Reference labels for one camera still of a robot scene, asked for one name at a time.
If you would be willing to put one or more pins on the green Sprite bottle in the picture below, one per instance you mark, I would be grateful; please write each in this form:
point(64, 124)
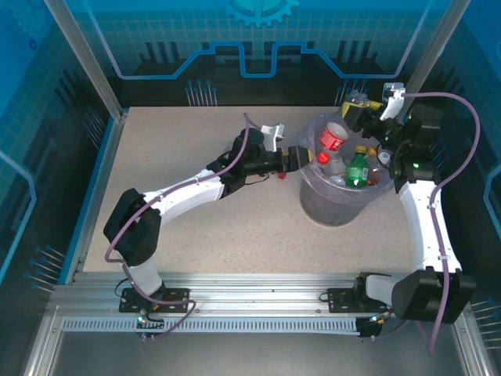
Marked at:
point(356, 170)

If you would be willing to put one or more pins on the black mounting plate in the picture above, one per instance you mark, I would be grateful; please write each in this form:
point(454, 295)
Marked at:
point(180, 293)
point(338, 299)

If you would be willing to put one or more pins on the grey round bin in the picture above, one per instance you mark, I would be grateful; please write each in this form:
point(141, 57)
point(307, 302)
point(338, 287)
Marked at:
point(332, 207)

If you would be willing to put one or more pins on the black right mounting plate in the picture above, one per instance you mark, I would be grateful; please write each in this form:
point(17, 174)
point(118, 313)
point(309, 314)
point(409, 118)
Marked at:
point(338, 299)

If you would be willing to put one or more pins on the aluminium blue side rail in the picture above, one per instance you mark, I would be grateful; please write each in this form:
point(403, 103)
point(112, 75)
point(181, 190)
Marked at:
point(114, 133)

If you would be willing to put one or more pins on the blue label Pepsi bottle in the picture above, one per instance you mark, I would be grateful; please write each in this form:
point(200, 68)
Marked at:
point(385, 156)

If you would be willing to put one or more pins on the black connector block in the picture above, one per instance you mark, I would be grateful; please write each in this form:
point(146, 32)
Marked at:
point(370, 327)
point(143, 320)

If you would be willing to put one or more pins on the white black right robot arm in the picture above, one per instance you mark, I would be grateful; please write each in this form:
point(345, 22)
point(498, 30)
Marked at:
point(426, 227)

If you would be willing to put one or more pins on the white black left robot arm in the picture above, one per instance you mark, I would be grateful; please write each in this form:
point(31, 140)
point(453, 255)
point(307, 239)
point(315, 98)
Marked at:
point(184, 194)

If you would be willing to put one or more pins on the orange cap bottle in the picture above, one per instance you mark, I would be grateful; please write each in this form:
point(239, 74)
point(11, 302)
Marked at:
point(372, 150)

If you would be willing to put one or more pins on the aluminium front rail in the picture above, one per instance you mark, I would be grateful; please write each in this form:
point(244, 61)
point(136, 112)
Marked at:
point(274, 303)

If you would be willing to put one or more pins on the aluminium lower frame rail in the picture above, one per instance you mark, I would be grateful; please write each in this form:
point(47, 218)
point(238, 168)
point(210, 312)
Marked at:
point(472, 352)
point(37, 364)

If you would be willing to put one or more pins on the aluminium frame post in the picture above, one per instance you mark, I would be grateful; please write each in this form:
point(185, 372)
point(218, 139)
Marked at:
point(427, 58)
point(87, 58)

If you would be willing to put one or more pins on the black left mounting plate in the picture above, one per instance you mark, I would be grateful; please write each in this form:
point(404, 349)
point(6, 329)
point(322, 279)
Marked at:
point(180, 293)

